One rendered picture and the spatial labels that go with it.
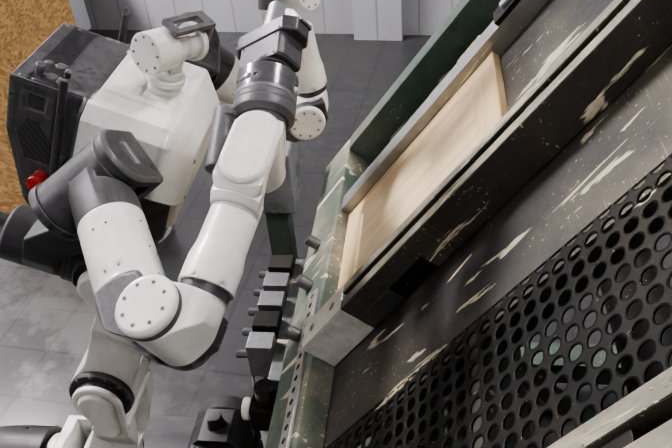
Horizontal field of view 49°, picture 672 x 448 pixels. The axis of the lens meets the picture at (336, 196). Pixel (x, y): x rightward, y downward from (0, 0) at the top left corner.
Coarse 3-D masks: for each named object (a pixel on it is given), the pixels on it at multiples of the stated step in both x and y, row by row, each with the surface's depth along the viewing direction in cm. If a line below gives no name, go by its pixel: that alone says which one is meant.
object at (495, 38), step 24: (528, 0) 130; (504, 24) 133; (480, 48) 136; (504, 48) 136; (456, 72) 141; (432, 96) 147; (408, 120) 153; (408, 144) 150; (384, 168) 155; (360, 192) 159
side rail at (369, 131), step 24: (480, 0) 155; (456, 24) 159; (480, 24) 159; (432, 48) 163; (456, 48) 162; (408, 72) 169; (432, 72) 167; (384, 96) 177; (408, 96) 171; (384, 120) 175; (360, 144) 180; (384, 144) 179
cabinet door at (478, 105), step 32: (480, 64) 138; (480, 96) 129; (448, 128) 136; (480, 128) 122; (416, 160) 143; (448, 160) 128; (384, 192) 150; (416, 192) 133; (352, 224) 157; (384, 224) 140; (352, 256) 146
